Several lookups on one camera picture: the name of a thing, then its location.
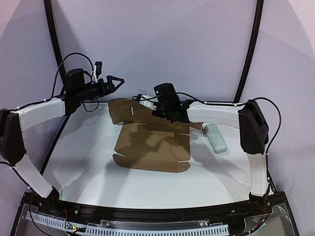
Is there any brown cardboard paper box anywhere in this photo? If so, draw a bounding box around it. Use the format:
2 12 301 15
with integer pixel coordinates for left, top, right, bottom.
108 98 202 173

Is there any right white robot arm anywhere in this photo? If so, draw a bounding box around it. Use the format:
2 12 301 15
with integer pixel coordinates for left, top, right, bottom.
144 96 269 198

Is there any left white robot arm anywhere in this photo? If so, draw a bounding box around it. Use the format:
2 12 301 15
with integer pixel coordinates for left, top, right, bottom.
0 74 125 199

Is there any pale green rectangular block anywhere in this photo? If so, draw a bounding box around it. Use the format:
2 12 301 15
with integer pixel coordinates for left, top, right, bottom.
203 124 228 154

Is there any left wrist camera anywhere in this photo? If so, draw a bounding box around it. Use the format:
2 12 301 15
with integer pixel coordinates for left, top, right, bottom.
91 61 102 83

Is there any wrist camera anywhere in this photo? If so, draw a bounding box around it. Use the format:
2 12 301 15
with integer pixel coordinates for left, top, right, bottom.
137 94 158 111
91 61 102 83

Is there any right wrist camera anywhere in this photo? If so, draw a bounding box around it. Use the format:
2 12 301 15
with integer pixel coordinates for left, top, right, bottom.
137 94 158 111

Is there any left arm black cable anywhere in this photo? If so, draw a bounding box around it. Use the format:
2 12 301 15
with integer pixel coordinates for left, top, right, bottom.
50 52 100 112

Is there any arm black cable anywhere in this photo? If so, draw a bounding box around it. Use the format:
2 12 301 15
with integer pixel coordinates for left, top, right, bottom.
50 52 100 112
132 92 283 158

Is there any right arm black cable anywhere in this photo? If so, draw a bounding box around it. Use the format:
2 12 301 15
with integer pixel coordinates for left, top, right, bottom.
132 92 283 158

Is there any black enclosure frame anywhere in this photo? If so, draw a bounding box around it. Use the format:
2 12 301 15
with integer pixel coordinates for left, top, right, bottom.
40 0 264 174

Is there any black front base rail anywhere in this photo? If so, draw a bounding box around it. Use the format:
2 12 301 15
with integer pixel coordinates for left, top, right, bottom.
10 192 299 236

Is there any white slotted cable duct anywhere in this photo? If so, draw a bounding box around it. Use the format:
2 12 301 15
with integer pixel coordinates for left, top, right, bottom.
24 212 229 236

